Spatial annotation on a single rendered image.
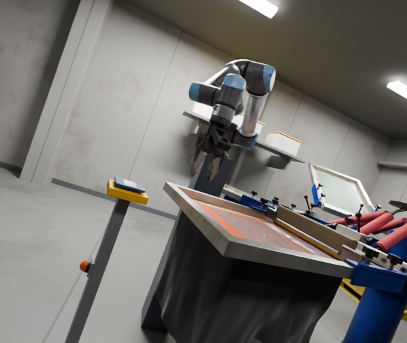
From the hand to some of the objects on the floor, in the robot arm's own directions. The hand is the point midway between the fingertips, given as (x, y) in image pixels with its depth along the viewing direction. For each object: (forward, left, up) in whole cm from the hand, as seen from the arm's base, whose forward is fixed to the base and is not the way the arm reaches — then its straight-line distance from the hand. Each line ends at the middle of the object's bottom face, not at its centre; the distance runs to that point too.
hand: (201, 176), depth 78 cm
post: (-8, -22, -108) cm, 111 cm away
